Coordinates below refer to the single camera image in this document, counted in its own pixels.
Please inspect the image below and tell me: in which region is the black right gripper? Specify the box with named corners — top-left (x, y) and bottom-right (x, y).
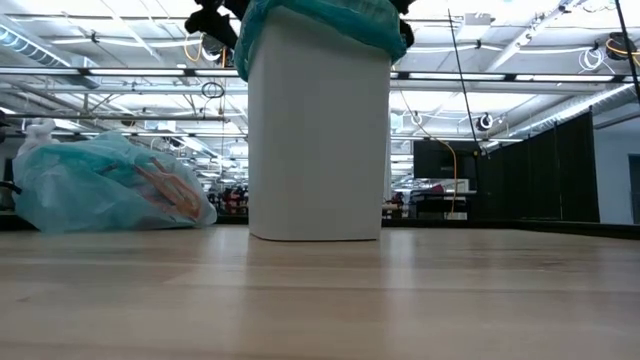
top-left (392, 0), bottom-right (416, 50)

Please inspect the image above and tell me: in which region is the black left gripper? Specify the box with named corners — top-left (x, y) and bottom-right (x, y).
top-left (183, 0), bottom-right (251, 51)

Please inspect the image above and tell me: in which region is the large teal bag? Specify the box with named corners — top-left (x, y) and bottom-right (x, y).
top-left (233, 0), bottom-right (409, 82)

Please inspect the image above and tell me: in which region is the white plastic trash bin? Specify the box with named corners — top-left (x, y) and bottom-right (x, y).
top-left (247, 4), bottom-right (392, 242)

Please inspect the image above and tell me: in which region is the light blue trash bag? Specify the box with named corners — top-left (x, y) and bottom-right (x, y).
top-left (12, 130), bottom-right (219, 234)

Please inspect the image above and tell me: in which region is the black monitor screen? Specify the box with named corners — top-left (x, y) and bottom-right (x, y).
top-left (413, 138), bottom-right (480, 180)

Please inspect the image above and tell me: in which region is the background robot workstation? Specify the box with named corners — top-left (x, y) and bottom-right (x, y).
top-left (382, 192), bottom-right (406, 219)

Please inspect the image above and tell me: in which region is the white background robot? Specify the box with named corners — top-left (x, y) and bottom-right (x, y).
top-left (19, 118), bottom-right (60, 151)

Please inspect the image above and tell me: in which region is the thin black pole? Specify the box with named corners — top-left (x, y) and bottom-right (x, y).
top-left (613, 0), bottom-right (640, 104)

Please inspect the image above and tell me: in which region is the black hanging cable loop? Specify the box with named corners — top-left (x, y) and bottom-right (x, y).
top-left (201, 81), bottom-right (226, 100)

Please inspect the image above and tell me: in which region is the yellow hanging cable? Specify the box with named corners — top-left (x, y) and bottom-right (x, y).
top-left (399, 89), bottom-right (459, 215)

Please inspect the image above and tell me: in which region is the white ceiling cable coil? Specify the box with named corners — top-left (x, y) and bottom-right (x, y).
top-left (578, 47), bottom-right (607, 74)

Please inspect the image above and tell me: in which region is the black partition wall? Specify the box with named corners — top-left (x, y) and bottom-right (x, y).
top-left (477, 108), bottom-right (601, 224)

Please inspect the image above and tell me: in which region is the black aluminium table frame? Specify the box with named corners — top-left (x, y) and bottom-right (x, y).
top-left (0, 213), bottom-right (640, 240)

